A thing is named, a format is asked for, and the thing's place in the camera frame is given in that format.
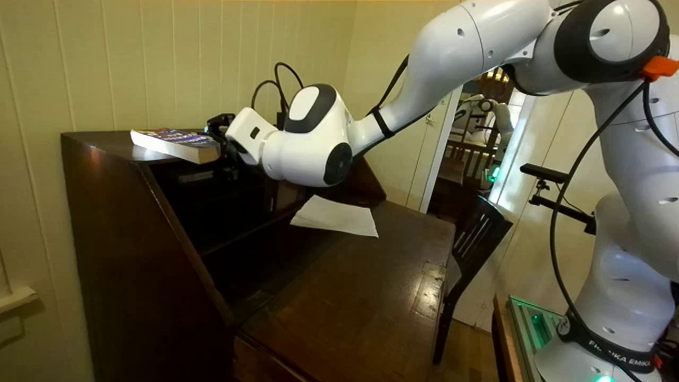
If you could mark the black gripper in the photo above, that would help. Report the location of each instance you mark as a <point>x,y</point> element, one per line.
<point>216,131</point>

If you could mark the dark wooden secretary desk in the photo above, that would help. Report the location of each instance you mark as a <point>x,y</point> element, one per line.
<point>201,275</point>

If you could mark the light wooden robot table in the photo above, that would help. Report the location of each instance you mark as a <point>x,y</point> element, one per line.
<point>505,345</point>

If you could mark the white paper sheet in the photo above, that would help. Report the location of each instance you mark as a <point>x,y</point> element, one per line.
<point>321,212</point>

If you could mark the dark wooden chair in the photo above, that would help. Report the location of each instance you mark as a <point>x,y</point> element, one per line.
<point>470,250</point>

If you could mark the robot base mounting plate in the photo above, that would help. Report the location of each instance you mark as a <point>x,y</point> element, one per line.
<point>534,330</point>

